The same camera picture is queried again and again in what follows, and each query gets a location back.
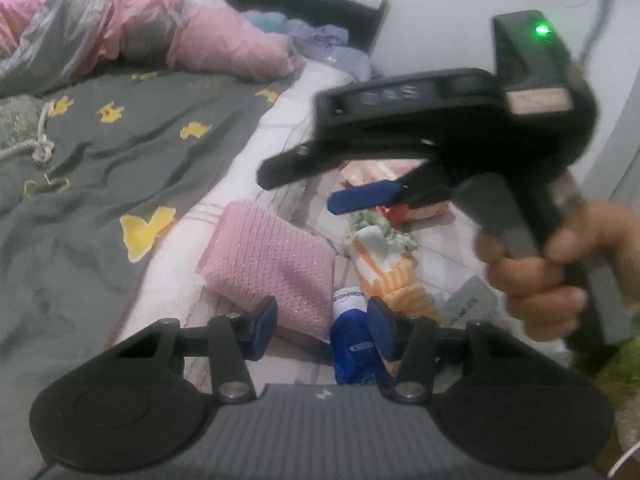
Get grey embroidered cushion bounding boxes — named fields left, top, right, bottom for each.
left=0, top=94, right=48, bottom=153

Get green cloth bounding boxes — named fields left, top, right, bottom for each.
left=572, top=340, right=640, bottom=413

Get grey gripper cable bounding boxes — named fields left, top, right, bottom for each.
left=575, top=0, right=623, bottom=66

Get pink and grey quilt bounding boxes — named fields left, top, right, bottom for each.
left=0, top=0, right=296, bottom=81

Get red and white pack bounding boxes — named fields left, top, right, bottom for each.
left=339, top=159, right=453, bottom=226

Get blue and white packet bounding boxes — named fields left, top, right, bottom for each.
left=329, top=287, right=398, bottom=386

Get purple clothes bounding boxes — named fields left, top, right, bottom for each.
left=287, top=19, right=373, bottom=81

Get pink glitter towel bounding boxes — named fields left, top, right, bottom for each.
left=197, top=200, right=336, bottom=337

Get light blue soft cloth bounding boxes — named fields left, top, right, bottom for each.
left=247, top=11, right=291, bottom=35

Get black bed headboard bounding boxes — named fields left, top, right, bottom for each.
left=170, top=0, right=391, bottom=53

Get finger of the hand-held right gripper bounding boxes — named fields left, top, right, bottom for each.
left=326, top=160, right=453, bottom=217
left=256, top=141, right=443, bottom=191

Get white cable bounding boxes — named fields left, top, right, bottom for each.
left=606, top=437, right=640, bottom=480

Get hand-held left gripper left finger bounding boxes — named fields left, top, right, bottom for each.
left=107, top=296, right=279, bottom=403

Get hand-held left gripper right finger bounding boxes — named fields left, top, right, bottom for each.
left=367, top=297, right=531, bottom=403

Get person's right hand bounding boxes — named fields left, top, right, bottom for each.
left=475, top=200, right=640, bottom=343

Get grey card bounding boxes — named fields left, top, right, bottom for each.
left=442, top=277, right=498, bottom=328

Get white rope tassel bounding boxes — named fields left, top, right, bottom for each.
left=0, top=100, right=57, bottom=163

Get grey blanket yellow prints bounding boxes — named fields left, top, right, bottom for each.
left=0, top=67, right=296, bottom=461

